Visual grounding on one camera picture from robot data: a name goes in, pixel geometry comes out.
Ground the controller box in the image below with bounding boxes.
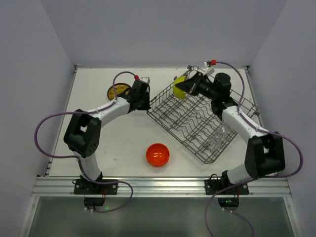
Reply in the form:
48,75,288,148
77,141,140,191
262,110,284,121
218,197,239,208
83,197,105,209

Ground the grey wire dish rack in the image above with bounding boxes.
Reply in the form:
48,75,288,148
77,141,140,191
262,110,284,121
146,65,260,164

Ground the lime green bowl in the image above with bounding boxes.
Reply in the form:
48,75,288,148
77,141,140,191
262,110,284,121
172,76,187,100

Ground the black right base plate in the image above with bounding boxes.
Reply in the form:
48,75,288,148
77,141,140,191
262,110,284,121
204,179,249,196

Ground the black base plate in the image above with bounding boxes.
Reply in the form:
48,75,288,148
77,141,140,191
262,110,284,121
74,179,118,195
204,179,249,196

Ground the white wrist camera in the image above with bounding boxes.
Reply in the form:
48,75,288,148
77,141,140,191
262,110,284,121
139,77,150,86
203,60,216,77

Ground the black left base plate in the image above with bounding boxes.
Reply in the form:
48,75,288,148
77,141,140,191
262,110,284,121
74,179,118,195

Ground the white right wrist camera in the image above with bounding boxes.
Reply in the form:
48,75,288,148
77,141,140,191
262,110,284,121
203,60,216,77

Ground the orange bowl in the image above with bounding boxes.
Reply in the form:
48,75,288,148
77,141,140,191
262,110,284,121
146,143,170,167

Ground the yellow patterned plate dark rim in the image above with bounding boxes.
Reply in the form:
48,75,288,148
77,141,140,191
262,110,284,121
107,82,131,101

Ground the right controller box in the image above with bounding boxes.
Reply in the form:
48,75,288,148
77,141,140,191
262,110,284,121
218,197,239,208

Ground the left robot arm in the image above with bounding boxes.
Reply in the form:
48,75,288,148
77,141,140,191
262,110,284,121
64,78,150,182

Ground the aluminium mounting rail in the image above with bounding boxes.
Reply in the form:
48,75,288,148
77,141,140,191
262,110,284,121
31,176,291,198

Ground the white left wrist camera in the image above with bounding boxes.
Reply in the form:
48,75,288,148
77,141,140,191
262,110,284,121
139,77,150,86

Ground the left controller box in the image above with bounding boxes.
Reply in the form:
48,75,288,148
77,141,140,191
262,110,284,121
83,197,105,209

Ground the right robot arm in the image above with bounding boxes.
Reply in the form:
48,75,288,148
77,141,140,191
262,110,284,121
173,73,285,192

